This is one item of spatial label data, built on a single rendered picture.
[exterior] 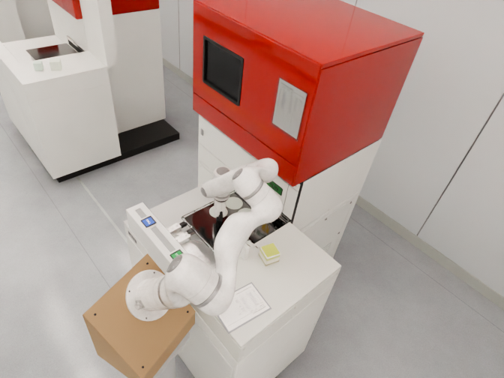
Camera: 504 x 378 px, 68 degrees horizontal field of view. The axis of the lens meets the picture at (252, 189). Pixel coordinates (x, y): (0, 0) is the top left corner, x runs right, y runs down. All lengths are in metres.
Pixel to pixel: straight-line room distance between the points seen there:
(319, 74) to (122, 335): 1.18
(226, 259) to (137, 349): 0.50
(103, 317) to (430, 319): 2.33
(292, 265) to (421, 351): 1.44
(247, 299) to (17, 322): 1.71
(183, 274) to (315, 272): 0.79
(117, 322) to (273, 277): 0.67
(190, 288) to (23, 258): 2.18
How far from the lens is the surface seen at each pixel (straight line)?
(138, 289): 1.49
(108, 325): 1.48
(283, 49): 1.54
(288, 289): 1.69
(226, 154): 2.16
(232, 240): 1.23
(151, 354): 1.55
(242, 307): 1.60
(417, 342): 2.98
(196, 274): 1.15
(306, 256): 1.81
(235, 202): 2.08
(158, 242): 1.81
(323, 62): 1.45
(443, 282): 3.40
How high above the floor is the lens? 2.35
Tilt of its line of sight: 42 degrees down
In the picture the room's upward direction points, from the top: 8 degrees clockwise
